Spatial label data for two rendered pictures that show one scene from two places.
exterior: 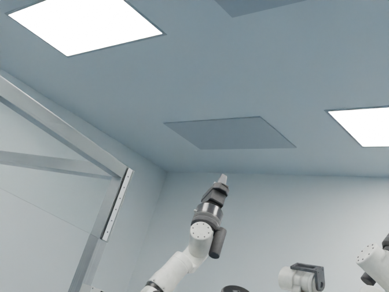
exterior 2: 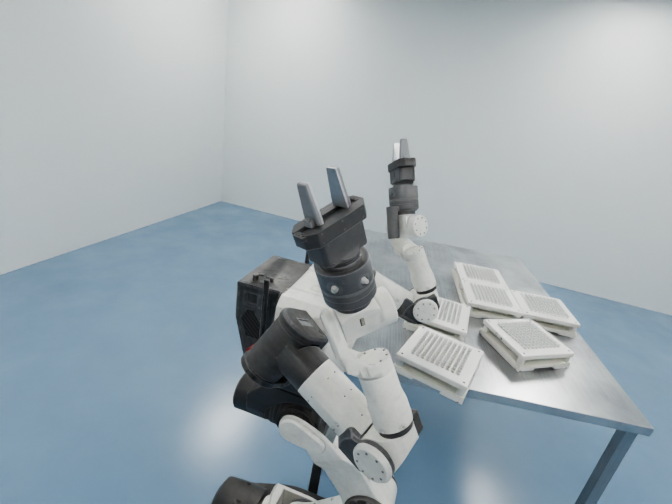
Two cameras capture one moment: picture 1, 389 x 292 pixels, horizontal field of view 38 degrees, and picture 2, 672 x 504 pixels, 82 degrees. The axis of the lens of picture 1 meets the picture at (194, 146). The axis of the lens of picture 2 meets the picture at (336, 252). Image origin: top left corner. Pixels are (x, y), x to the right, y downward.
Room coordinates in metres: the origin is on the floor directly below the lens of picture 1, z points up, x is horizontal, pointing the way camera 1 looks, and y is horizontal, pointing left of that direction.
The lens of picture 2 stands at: (2.03, 0.34, 1.69)
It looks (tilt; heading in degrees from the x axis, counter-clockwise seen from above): 22 degrees down; 238
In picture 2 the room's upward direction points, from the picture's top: 9 degrees clockwise
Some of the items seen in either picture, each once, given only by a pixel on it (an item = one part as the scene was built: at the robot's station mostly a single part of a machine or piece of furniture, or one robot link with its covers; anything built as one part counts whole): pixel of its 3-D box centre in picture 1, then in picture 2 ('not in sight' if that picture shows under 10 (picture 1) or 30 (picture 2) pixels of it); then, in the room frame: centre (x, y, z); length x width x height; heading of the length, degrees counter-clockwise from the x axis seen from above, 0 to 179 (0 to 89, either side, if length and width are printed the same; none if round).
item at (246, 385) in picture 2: not in sight; (283, 396); (1.62, -0.47, 0.83); 0.28 x 0.13 x 0.18; 133
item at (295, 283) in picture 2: not in sight; (302, 323); (1.60, -0.45, 1.10); 0.34 x 0.30 x 0.36; 43
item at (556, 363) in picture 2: not in sight; (522, 347); (0.62, -0.37, 0.85); 0.24 x 0.24 x 0.02; 76
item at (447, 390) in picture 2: not in sight; (437, 365); (1.06, -0.40, 0.85); 0.24 x 0.24 x 0.02; 29
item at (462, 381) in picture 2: not in sight; (440, 354); (1.06, -0.40, 0.90); 0.25 x 0.24 x 0.02; 119
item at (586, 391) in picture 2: not in sight; (453, 294); (0.53, -0.84, 0.82); 1.50 x 1.10 x 0.04; 52
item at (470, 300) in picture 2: not in sight; (489, 297); (0.49, -0.67, 0.90); 0.25 x 0.24 x 0.02; 142
